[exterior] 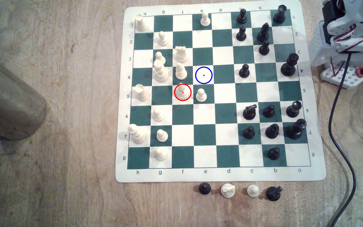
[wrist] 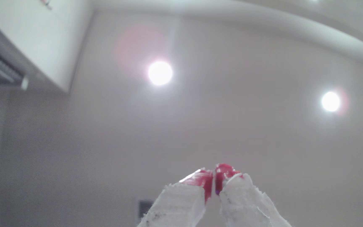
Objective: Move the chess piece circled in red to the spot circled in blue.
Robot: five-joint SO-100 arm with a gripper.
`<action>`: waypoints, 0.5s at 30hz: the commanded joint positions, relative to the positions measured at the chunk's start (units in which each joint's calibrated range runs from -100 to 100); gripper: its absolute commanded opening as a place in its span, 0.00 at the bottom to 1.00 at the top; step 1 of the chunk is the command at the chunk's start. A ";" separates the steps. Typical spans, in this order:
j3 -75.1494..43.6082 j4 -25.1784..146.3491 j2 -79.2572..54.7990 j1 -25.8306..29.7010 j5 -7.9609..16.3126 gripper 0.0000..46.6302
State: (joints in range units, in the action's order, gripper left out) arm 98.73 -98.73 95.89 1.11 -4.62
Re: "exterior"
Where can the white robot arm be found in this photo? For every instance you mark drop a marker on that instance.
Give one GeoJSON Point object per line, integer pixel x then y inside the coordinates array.
{"type": "Point", "coordinates": [320, 44]}

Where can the white chess pawn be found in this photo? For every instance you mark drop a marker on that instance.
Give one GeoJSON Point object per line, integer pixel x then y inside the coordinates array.
{"type": "Point", "coordinates": [201, 95]}
{"type": "Point", "coordinates": [158, 115]}
{"type": "Point", "coordinates": [162, 39]}
{"type": "Point", "coordinates": [253, 191]}
{"type": "Point", "coordinates": [159, 58]}
{"type": "Point", "coordinates": [205, 20]}
{"type": "Point", "coordinates": [162, 136]}
{"type": "Point", "coordinates": [160, 154]}

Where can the white chess bishop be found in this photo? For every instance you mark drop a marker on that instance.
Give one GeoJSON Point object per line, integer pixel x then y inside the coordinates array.
{"type": "Point", "coordinates": [181, 72]}

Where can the white chess rook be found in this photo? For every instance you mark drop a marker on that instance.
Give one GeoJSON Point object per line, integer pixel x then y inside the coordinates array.
{"type": "Point", "coordinates": [142, 93]}
{"type": "Point", "coordinates": [141, 23]}

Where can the white chess queen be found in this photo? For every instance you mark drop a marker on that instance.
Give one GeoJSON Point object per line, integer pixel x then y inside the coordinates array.
{"type": "Point", "coordinates": [161, 73]}

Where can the green and white chess mat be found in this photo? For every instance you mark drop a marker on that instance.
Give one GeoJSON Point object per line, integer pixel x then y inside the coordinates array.
{"type": "Point", "coordinates": [225, 135]}

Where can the white chess knight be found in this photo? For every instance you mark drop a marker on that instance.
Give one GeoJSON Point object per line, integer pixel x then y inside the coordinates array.
{"type": "Point", "coordinates": [227, 190]}
{"type": "Point", "coordinates": [181, 55]}

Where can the black chess knight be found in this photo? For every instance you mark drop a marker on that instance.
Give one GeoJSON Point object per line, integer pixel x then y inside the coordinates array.
{"type": "Point", "coordinates": [249, 113]}
{"type": "Point", "coordinates": [273, 194]}

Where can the black chess pawn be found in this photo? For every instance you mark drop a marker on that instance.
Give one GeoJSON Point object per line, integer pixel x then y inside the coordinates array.
{"type": "Point", "coordinates": [273, 154]}
{"type": "Point", "coordinates": [241, 18]}
{"type": "Point", "coordinates": [264, 49]}
{"type": "Point", "coordinates": [248, 133]}
{"type": "Point", "coordinates": [204, 188]}
{"type": "Point", "coordinates": [241, 34]}
{"type": "Point", "coordinates": [268, 111]}
{"type": "Point", "coordinates": [244, 72]}

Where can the black chess bishop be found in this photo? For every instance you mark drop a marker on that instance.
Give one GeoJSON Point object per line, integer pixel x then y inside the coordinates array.
{"type": "Point", "coordinates": [262, 34]}

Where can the black chess king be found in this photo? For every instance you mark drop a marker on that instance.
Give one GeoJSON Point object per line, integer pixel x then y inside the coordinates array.
{"type": "Point", "coordinates": [296, 131]}

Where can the black chess queen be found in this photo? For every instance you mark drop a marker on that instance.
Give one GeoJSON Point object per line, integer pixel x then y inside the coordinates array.
{"type": "Point", "coordinates": [288, 67]}

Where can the black pawn b7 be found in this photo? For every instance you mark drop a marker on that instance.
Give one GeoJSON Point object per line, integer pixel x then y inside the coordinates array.
{"type": "Point", "coordinates": [272, 131]}

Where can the brown cylindrical post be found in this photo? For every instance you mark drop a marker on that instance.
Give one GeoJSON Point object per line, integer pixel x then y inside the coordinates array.
{"type": "Point", "coordinates": [11, 104]}

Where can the white perforated base plate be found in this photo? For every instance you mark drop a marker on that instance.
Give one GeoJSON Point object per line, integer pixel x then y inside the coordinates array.
{"type": "Point", "coordinates": [356, 82]}

